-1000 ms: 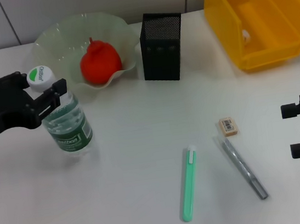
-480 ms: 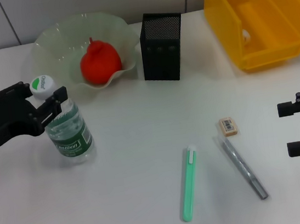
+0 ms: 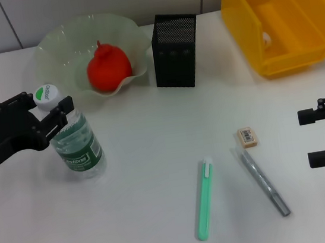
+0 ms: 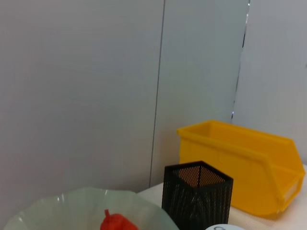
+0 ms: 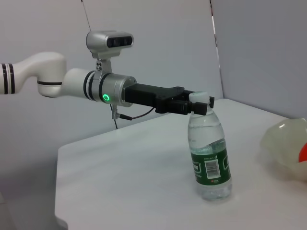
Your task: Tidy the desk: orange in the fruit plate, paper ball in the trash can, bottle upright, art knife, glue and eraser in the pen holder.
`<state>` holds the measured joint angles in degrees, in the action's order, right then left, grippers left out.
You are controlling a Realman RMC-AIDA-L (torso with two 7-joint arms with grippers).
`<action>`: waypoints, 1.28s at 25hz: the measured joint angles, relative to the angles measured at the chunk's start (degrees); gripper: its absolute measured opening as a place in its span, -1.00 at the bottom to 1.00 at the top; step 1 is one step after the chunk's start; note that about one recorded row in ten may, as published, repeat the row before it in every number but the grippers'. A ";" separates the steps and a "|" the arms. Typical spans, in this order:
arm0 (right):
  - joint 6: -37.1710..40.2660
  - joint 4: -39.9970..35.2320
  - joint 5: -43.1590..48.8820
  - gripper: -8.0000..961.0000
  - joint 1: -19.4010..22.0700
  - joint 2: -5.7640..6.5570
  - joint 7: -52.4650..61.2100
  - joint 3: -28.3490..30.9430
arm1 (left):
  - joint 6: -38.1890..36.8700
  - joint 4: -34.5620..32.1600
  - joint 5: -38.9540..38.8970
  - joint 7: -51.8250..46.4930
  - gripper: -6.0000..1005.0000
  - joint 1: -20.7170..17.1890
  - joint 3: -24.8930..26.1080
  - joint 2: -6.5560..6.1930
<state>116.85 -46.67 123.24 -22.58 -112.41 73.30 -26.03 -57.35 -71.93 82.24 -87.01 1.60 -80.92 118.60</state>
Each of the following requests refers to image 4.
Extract green glass fruit bowl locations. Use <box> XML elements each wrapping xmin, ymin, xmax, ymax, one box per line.
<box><xmin>3</xmin><ymin>186</ymin><xmax>179</xmax><ymax>230</ymax></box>

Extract yellow plastic storage bin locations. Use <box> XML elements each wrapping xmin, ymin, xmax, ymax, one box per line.
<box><xmin>177</xmin><ymin>119</ymin><xmax>307</xmax><ymax>220</ymax></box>

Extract clear water bottle green label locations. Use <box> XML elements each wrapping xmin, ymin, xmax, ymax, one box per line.
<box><xmin>205</xmin><ymin>223</ymin><xmax>246</xmax><ymax>230</ymax></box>

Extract red pomegranate toy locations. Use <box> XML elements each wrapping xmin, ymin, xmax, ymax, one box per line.
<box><xmin>100</xmin><ymin>208</ymin><xmax>141</xmax><ymax>230</ymax></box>

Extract black mesh pen holder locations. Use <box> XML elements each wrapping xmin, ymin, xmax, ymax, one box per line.
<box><xmin>161</xmin><ymin>161</ymin><xmax>234</xmax><ymax>230</ymax></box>

